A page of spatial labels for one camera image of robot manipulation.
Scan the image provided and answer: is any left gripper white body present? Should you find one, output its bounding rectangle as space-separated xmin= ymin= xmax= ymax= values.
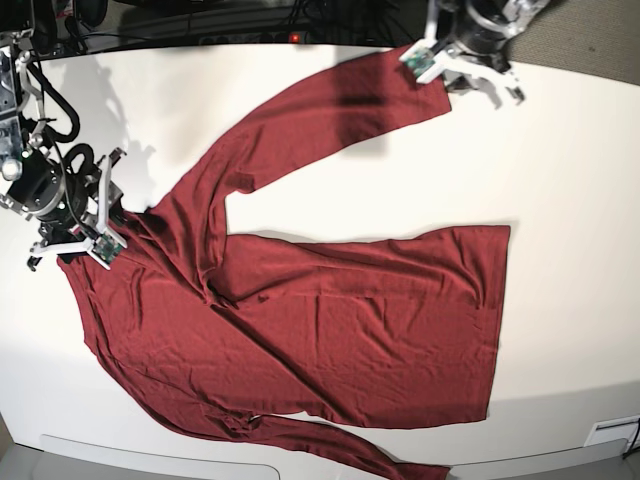
xmin=399 ymin=1 xmax=525 ymax=108

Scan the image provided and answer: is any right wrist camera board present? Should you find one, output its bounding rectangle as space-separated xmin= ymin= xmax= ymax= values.
xmin=90 ymin=235 xmax=124 ymax=270

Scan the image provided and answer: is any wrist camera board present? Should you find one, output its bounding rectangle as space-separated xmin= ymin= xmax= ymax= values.
xmin=400 ymin=45 xmax=434 ymax=80
xmin=90 ymin=235 xmax=124 ymax=270

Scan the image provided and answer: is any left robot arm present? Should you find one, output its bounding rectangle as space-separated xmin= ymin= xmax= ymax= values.
xmin=399 ymin=0 xmax=548 ymax=108

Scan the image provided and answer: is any dark red long-sleeve shirt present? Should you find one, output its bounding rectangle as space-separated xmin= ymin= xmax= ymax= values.
xmin=60 ymin=49 xmax=510 ymax=479

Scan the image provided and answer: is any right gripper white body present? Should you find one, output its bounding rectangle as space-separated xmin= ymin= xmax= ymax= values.
xmin=27 ymin=147 xmax=127 ymax=270

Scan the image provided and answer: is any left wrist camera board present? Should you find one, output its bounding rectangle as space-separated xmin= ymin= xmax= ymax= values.
xmin=400 ymin=45 xmax=434 ymax=80

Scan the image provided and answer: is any white power strip red switch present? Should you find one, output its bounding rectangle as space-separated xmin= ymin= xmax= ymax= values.
xmin=197 ymin=31 xmax=304 ymax=45

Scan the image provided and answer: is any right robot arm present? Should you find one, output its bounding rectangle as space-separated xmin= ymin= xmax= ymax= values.
xmin=1 ymin=31 xmax=127 ymax=270

